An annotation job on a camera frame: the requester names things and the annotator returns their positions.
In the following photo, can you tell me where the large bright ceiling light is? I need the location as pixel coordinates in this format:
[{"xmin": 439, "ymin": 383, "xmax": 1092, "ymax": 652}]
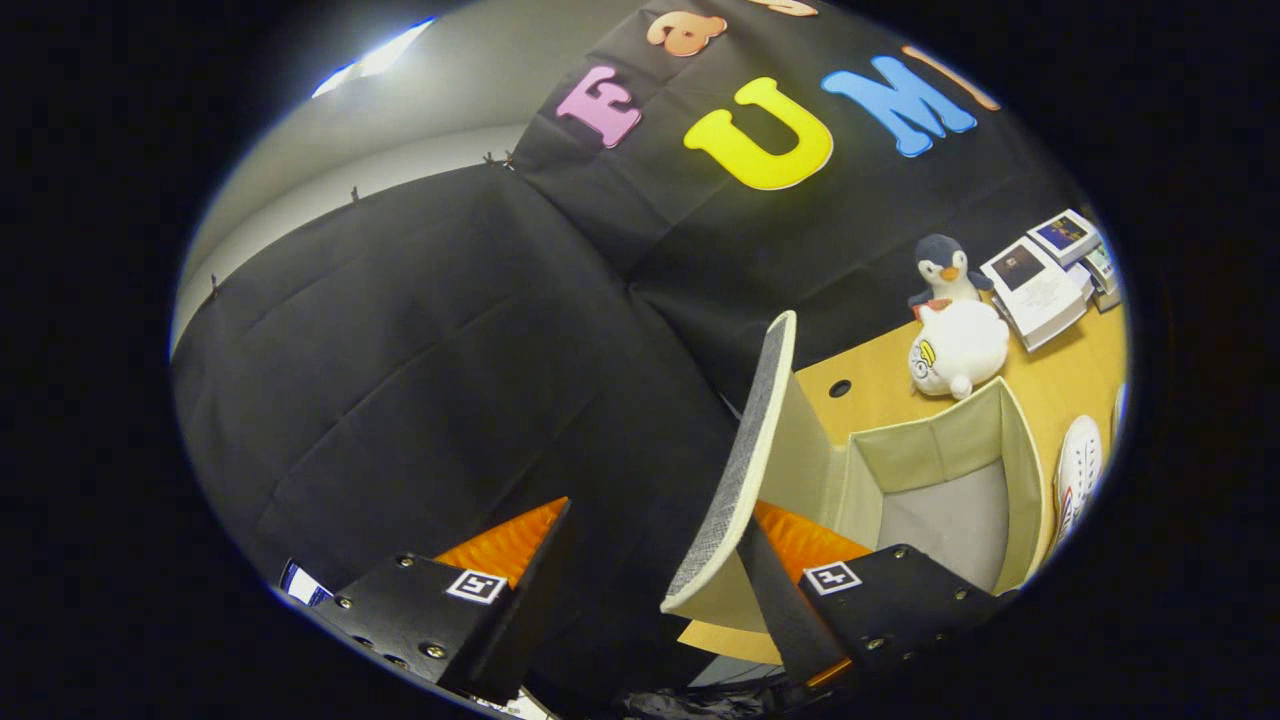
[{"xmin": 312, "ymin": 18, "xmax": 438, "ymax": 99}]

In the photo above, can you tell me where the white round plush toy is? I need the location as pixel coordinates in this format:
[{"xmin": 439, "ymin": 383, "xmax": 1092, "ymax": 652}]
[{"xmin": 908, "ymin": 300, "xmax": 1011, "ymax": 401}]

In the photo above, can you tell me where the white book with dark portrait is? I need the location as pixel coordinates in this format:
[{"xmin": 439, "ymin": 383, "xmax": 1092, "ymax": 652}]
[{"xmin": 980, "ymin": 237, "xmax": 1093, "ymax": 353}]

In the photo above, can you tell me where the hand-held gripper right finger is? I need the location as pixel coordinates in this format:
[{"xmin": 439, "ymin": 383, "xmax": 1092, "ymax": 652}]
[{"xmin": 735, "ymin": 500, "xmax": 1006, "ymax": 691}]

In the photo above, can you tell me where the grey penguin plush toy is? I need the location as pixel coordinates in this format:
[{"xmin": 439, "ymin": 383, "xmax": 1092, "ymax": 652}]
[{"xmin": 908, "ymin": 234, "xmax": 993, "ymax": 319}]

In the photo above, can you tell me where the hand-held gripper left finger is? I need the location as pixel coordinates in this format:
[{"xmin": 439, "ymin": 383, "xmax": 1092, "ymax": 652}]
[{"xmin": 312, "ymin": 497, "xmax": 573, "ymax": 704}]

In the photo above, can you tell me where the beige fabric storage box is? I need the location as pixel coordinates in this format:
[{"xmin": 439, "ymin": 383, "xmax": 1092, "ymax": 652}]
[{"xmin": 660, "ymin": 310, "xmax": 1048, "ymax": 666}]

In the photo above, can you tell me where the book with blue picture cover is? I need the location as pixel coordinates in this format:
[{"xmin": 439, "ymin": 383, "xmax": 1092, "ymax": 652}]
[{"xmin": 1028, "ymin": 208, "xmax": 1101, "ymax": 266}]

